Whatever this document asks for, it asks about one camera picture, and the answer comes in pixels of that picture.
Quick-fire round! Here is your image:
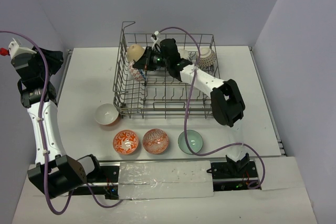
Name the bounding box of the white taped sheet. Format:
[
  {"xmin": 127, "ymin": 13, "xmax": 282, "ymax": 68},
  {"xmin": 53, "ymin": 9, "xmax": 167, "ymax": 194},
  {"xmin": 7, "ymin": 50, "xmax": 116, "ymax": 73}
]
[{"xmin": 118, "ymin": 161, "xmax": 214, "ymax": 200}]

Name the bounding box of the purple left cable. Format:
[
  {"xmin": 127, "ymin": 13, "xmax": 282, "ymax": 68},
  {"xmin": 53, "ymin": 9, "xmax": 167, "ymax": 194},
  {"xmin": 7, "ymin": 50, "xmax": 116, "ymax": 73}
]
[{"xmin": 0, "ymin": 30, "xmax": 124, "ymax": 216}]

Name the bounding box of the pale green bowl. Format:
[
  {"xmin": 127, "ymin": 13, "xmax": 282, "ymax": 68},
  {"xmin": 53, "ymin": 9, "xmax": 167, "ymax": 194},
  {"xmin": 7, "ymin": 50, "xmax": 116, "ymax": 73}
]
[{"xmin": 178, "ymin": 130, "xmax": 203, "ymax": 154}]

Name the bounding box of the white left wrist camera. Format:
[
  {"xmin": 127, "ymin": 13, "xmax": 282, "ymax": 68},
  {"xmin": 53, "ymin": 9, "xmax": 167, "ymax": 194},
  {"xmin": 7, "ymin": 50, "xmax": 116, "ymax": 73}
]
[{"xmin": 1, "ymin": 38, "xmax": 36, "ymax": 59}]

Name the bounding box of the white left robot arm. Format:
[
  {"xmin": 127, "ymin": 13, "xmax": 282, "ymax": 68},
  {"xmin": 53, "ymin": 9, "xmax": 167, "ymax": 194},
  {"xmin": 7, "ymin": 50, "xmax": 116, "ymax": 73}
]
[{"xmin": 9, "ymin": 45, "xmax": 103, "ymax": 199}]

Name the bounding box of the black mounting rail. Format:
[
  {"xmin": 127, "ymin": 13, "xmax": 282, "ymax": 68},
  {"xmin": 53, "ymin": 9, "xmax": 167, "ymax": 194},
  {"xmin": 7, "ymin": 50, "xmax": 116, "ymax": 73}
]
[{"xmin": 74, "ymin": 161, "xmax": 262, "ymax": 200}]

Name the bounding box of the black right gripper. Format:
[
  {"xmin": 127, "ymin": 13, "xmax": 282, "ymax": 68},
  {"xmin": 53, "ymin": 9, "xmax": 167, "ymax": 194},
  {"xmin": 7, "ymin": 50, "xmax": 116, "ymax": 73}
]
[{"xmin": 133, "ymin": 47, "xmax": 170, "ymax": 71}]

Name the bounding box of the blue white patterned bowl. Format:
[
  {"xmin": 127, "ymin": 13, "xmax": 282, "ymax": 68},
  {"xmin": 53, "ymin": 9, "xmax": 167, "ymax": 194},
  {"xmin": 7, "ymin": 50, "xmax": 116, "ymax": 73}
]
[{"xmin": 128, "ymin": 61, "xmax": 145, "ymax": 81}]

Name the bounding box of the orange geometric pattern bowl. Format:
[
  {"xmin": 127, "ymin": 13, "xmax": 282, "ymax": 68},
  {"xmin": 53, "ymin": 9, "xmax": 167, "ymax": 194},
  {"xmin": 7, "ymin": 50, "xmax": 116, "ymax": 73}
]
[{"xmin": 142, "ymin": 129, "xmax": 170, "ymax": 154}]

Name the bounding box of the white bowl orange rim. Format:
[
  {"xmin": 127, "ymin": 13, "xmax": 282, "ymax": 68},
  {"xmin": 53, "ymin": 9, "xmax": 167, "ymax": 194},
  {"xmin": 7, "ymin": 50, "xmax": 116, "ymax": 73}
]
[{"xmin": 178, "ymin": 49, "xmax": 191, "ymax": 61}]

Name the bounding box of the grey wire dish rack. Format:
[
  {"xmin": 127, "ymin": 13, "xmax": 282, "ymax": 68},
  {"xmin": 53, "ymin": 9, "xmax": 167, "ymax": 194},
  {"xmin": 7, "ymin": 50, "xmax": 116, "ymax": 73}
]
[{"xmin": 113, "ymin": 21, "xmax": 212, "ymax": 119}]

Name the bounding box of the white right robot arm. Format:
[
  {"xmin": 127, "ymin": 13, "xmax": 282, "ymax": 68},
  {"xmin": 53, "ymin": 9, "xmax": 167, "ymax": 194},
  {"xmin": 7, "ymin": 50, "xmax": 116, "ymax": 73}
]
[{"xmin": 128, "ymin": 38, "xmax": 246, "ymax": 156}]

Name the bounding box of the tan bowl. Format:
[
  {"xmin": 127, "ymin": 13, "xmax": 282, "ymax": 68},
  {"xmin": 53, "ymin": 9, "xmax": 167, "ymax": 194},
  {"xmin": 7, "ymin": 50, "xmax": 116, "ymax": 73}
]
[{"xmin": 127, "ymin": 44, "xmax": 145, "ymax": 62}]

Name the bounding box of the orange bowl under stack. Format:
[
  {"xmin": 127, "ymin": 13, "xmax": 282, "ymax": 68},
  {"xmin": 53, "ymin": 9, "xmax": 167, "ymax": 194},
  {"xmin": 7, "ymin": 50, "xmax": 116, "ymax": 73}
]
[{"xmin": 94, "ymin": 103, "xmax": 121, "ymax": 126}]

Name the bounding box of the orange floral pattern bowl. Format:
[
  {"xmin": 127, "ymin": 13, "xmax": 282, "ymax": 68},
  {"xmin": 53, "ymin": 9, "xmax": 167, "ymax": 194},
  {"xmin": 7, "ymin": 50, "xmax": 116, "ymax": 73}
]
[{"xmin": 113, "ymin": 130, "xmax": 139, "ymax": 155}]

